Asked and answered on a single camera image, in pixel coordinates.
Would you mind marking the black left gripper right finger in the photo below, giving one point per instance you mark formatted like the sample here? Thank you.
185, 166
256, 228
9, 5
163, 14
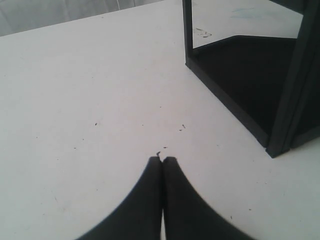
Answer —
186, 215

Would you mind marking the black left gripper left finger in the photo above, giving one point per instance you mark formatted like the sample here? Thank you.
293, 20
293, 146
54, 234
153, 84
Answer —
139, 216

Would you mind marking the black metal shelf rack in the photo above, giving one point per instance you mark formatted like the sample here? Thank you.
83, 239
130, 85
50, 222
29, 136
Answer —
270, 84

